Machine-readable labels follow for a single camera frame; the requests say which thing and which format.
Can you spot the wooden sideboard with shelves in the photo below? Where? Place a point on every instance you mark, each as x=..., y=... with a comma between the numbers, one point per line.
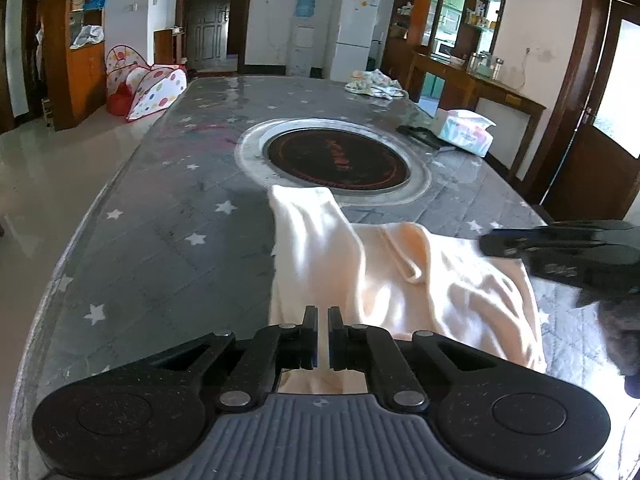
x=443, y=54

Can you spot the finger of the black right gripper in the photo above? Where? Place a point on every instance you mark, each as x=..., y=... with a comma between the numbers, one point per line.
x=586, y=239
x=594, y=267

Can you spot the grey star quilted table cover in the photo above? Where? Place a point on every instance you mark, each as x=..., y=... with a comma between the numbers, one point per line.
x=179, y=245

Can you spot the crumpled patterned cloth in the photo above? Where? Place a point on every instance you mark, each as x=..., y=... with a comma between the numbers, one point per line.
x=375, y=84

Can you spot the black flat remote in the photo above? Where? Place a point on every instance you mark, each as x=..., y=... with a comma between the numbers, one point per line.
x=425, y=136

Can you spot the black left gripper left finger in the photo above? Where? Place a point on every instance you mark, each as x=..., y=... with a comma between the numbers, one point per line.
x=146, y=416

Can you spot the cream white garment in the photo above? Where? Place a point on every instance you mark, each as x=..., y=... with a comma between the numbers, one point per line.
x=397, y=276

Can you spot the polka dot play tent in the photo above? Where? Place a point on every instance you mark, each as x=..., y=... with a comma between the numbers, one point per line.
x=135, y=89

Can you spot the brown door with glass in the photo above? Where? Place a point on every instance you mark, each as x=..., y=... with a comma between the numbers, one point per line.
x=587, y=163

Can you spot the white refrigerator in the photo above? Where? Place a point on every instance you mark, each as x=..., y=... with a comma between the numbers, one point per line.
x=350, y=37

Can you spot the white water dispenser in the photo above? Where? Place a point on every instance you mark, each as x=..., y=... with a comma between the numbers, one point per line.
x=301, y=42

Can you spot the dark wooden entrance door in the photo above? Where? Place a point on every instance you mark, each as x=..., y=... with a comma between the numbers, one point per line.
x=213, y=35

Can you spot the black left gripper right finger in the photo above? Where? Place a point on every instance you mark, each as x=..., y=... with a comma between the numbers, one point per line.
x=497, y=417

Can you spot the wooden shelf cabinet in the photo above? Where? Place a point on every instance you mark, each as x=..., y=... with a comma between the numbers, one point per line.
x=76, y=76

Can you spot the round black induction cooktop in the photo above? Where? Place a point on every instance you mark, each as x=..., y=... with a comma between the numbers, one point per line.
x=360, y=164

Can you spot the pastel tissue pack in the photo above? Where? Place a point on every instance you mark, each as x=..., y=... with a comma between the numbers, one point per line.
x=467, y=130

